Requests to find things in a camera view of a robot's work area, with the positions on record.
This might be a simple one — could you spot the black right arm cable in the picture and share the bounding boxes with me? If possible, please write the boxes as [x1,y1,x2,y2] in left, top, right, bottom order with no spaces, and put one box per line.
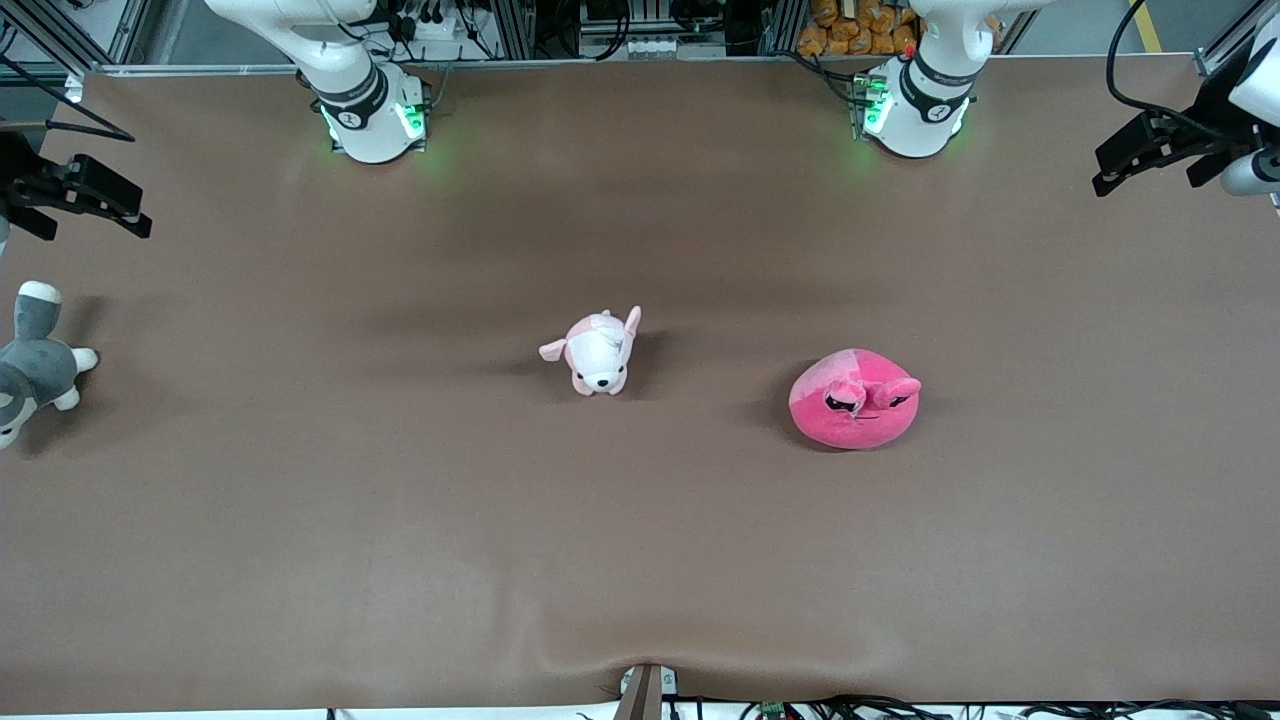
[0,55,137,143]

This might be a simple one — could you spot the pale pink dog plush toy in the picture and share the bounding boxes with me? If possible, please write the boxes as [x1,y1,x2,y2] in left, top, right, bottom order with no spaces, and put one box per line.
[538,306,643,398]

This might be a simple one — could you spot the white power strip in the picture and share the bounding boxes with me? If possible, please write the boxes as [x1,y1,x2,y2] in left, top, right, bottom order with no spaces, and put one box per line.
[393,13,458,42]

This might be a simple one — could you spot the round hot pink plush toy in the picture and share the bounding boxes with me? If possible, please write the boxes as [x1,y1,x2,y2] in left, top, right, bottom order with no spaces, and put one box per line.
[788,348,923,451]

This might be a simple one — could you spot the orange packaged goods pile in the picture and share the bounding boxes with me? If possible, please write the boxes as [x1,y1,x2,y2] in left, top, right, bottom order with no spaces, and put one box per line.
[797,0,919,58]

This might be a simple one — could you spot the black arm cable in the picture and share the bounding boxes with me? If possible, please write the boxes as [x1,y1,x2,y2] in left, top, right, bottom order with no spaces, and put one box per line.
[1104,0,1216,136]
[0,55,137,143]

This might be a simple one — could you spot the brown table cover cloth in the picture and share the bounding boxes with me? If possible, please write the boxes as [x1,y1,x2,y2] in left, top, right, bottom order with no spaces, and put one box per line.
[0,55,1280,716]

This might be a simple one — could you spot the metal table clamp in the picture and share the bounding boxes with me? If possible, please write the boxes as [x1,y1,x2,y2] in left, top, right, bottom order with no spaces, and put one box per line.
[615,662,679,720]

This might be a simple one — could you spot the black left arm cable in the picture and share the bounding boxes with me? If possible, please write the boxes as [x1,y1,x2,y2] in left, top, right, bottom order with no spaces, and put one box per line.
[1104,0,1216,136]

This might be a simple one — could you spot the grey husky plush toy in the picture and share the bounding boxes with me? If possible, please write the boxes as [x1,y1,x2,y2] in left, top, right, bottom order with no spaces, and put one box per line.
[0,281,100,451]

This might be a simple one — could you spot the aluminium table frame rail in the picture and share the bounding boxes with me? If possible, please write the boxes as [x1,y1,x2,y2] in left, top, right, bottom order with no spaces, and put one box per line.
[62,52,1216,79]

